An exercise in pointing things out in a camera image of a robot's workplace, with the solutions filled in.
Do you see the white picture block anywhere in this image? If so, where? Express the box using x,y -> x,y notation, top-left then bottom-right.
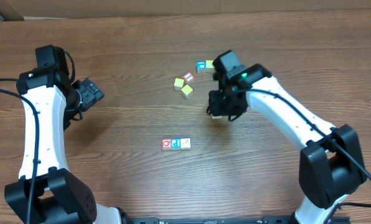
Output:
180,138 -> 191,150

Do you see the blue letter P block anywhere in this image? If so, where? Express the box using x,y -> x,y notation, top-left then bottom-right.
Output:
171,138 -> 181,150

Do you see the red letter Q block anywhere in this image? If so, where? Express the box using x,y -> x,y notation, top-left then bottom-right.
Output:
162,139 -> 172,151

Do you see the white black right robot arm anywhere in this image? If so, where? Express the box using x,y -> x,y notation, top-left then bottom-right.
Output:
206,61 -> 368,223

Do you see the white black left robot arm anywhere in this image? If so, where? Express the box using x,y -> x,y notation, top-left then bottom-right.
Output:
4,65 -> 122,223

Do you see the yellow block top middle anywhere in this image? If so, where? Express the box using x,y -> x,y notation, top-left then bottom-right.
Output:
206,60 -> 215,73

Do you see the yellow block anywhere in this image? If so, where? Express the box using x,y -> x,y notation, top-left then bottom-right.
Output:
173,78 -> 185,90
181,85 -> 194,98
206,60 -> 215,73

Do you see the yellow block lower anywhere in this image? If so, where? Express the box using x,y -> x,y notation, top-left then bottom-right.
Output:
181,85 -> 194,98

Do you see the red letter I block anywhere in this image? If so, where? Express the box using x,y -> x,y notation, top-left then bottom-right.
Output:
183,72 -> 195,83

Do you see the yellow block left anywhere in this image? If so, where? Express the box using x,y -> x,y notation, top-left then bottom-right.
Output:
173,78 -> 185,90

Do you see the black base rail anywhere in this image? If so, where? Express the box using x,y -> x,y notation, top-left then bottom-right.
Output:
119,214 -> 351,224

